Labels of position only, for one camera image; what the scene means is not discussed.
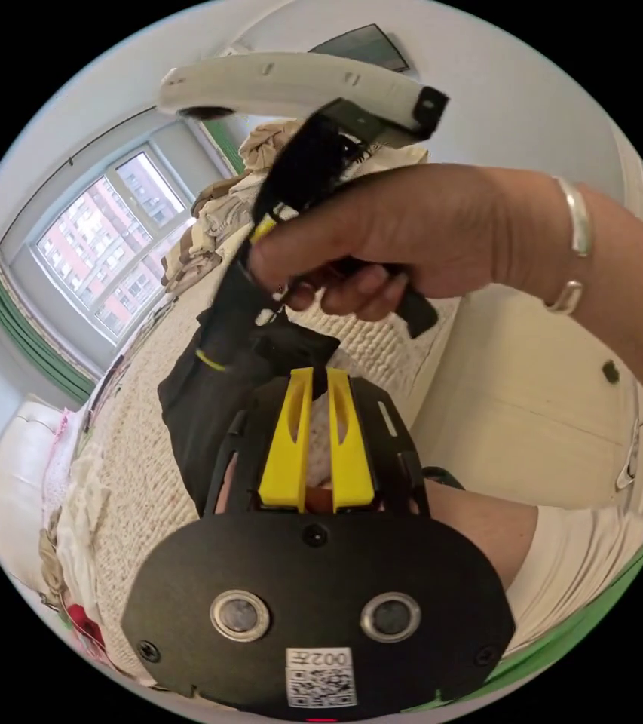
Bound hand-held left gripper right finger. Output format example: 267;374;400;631
326;367;377;513

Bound window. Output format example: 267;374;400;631
0;143;199;347

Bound person's right hand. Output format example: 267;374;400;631
246;162;540;318

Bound bed with woven mat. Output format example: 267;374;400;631
0;291;464;683

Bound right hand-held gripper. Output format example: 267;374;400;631
207;97;439;342

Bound dark wall panel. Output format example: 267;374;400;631
308;23;412;73

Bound black short sleeve shirt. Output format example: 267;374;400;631
157;305;356;517

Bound green curtain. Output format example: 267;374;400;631
201;118;247;175
0;264;98;403

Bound person's body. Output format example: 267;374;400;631
422;466;643;655

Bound person's right forearm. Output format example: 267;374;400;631
524;173;643;443

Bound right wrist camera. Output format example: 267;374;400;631
155;51;451;140

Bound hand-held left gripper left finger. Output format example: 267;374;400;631
257;366;315;508

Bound folded floral quilt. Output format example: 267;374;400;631
38;410;112;660

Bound pile of clothes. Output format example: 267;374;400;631
160;120;430;296

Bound white cupboard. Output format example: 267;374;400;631
410;127;643;513

